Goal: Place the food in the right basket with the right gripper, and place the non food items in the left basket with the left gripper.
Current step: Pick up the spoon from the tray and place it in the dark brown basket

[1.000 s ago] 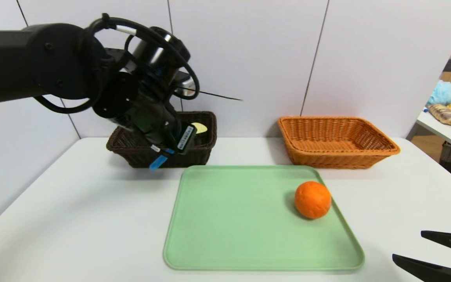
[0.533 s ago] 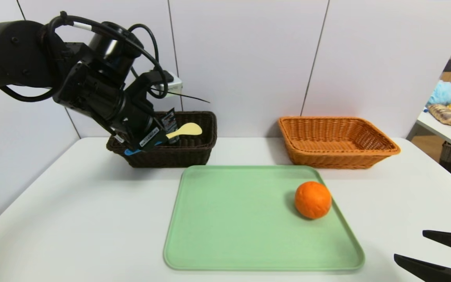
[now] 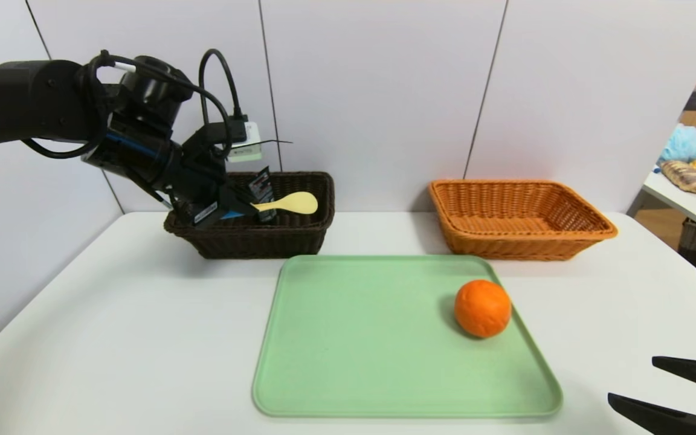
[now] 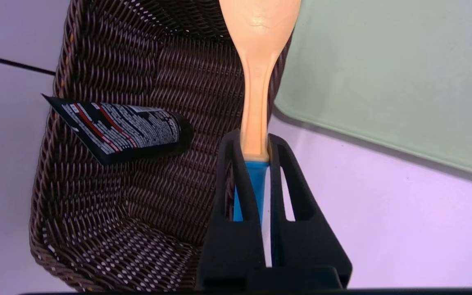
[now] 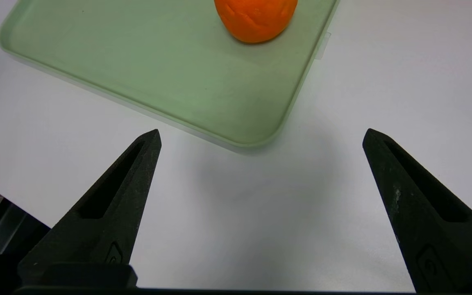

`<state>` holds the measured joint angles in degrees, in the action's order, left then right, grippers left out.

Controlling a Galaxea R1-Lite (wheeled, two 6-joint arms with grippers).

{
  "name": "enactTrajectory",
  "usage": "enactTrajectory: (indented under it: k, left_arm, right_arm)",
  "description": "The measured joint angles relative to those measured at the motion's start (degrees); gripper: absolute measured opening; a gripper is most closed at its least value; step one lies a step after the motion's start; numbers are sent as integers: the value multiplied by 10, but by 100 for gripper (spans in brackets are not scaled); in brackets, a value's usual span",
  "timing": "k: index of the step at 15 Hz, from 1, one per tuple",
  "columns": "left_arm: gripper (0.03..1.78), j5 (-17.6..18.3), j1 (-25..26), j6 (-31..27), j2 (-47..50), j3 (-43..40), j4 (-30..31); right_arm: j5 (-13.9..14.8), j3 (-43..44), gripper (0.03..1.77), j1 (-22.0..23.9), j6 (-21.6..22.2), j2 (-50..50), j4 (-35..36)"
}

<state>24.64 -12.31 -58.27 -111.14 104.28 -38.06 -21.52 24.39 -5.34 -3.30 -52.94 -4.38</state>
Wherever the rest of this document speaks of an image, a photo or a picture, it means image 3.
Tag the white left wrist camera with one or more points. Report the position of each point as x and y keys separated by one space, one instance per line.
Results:
x=245 y=148

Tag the white side table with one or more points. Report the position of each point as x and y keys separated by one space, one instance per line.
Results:
x=686 y=208

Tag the striped brown bread loaf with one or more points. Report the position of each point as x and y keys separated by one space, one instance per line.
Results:
x=685 y=177

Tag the light green plastic tray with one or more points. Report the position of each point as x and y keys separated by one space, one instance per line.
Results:
x=354 y=362

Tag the orange wicker basket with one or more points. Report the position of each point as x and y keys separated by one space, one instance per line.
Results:
x=475 y=241

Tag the dark grey box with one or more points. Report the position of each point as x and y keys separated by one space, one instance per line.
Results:
x=695 y=100

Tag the black cosmetic tube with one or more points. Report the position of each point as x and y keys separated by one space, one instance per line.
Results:
x=261 y=184

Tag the orange fruit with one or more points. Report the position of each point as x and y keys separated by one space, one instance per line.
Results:
x=482 y=308

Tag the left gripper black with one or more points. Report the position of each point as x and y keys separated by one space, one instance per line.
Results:
x=210 y=211

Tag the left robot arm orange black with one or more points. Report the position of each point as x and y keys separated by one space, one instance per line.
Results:
x=22 y=103

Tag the dark brown wicker basket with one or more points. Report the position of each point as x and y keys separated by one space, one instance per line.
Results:
x=275 y=238

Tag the light blue bath pouf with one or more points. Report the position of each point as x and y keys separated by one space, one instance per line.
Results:
x=683 y=145

